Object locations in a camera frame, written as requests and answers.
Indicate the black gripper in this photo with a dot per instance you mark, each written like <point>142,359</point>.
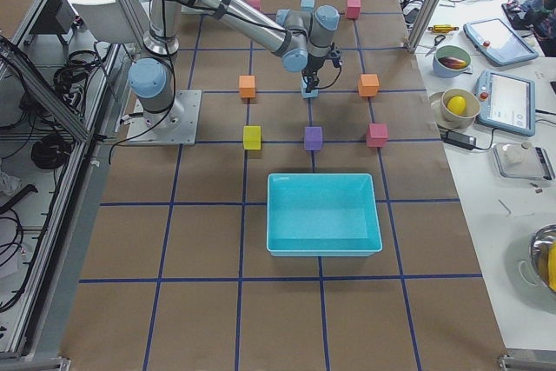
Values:
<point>314,67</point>

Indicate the light blue block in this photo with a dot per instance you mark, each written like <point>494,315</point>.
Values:
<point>309,93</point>
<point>307,5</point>

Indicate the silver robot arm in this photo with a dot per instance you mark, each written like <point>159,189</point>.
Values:
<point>303,40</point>

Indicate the purple block near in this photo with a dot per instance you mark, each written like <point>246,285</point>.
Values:
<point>313,138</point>

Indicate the orange block outer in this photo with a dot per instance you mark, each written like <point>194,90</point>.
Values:
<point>368,85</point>

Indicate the orange block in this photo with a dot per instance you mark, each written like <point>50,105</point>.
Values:
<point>247,86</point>
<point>368,85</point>

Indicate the orange block inner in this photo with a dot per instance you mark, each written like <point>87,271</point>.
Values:
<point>247,86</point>

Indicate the yellow block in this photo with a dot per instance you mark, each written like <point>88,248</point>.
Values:
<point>251,137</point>

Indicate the pink block near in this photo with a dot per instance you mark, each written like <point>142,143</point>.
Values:
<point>376,135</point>

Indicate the pink block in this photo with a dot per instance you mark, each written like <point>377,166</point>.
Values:
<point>353,9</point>
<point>255,4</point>
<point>376,135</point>

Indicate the pink block far outer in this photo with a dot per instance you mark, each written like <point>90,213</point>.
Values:
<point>353,9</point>

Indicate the pink block far inner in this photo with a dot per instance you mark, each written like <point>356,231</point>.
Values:
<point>255,4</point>

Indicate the teal plastic tray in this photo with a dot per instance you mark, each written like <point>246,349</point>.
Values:
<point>326,215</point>

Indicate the scissors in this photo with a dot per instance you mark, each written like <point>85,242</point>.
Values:
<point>437,41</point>

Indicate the green bowl with fruit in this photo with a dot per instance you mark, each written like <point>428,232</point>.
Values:
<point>450,61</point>

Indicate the cream bowl with lemon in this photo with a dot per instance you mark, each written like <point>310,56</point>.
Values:
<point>458,108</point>

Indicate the black power adapter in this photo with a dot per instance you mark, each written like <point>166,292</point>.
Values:
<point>458,139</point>

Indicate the teach pendant far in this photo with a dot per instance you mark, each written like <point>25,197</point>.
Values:
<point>498,42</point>

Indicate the teach pendant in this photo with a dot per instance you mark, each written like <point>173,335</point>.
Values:
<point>507,102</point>
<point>498,42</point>

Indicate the teach pendant near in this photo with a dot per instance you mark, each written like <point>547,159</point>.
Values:
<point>507,102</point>

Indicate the digital kitchen scale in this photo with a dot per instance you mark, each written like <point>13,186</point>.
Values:
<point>523,161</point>

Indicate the steel bowl with banana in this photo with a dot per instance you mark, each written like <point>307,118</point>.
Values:
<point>538,269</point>

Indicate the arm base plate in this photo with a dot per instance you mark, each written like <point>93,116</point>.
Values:
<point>178,128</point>

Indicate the yellow handled tool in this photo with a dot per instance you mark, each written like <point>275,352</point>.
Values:
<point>442,28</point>

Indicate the aluminium frame post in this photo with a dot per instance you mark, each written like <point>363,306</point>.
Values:
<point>430,1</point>

